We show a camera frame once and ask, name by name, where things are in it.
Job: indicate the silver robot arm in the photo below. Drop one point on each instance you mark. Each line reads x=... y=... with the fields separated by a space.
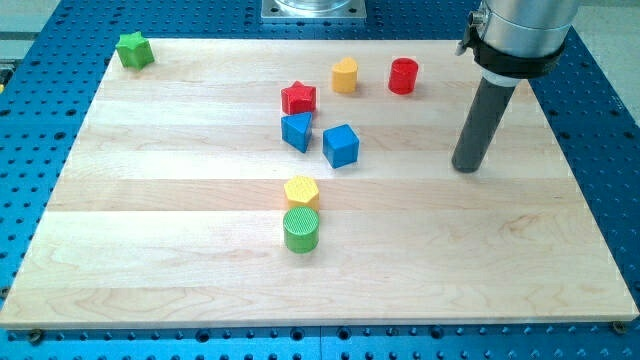
x=513 y=40

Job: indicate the yellow hexagon block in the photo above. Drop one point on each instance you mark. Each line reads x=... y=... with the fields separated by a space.
x=302 y=191

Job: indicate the blue cube block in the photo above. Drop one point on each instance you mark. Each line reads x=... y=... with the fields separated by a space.
x=340 y=146

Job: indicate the green cylinder block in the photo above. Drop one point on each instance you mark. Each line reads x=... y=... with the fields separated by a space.
x=301 y=229

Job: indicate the blue triangle block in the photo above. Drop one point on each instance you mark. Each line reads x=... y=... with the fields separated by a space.
x=296 y=130

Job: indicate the red star block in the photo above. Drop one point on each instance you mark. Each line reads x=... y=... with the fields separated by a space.
x=298 y=98

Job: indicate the yellow heart block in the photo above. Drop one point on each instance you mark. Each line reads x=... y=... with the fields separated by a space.
x=344 y=76

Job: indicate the red cylinder block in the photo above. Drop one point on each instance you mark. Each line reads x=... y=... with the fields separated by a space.
x=403 y=74

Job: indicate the light wooden board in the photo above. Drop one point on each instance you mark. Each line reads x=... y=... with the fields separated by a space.
x=169 y=209

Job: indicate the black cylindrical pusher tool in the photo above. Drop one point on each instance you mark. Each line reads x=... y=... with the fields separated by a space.
x=487 y=109

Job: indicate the green star block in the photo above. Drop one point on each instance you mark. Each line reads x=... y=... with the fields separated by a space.
x=134 y=50

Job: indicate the blue perforated table plate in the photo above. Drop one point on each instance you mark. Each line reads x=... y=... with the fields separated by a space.
x=60 y=50

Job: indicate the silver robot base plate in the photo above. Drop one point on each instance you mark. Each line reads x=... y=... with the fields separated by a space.
x=281 y=10

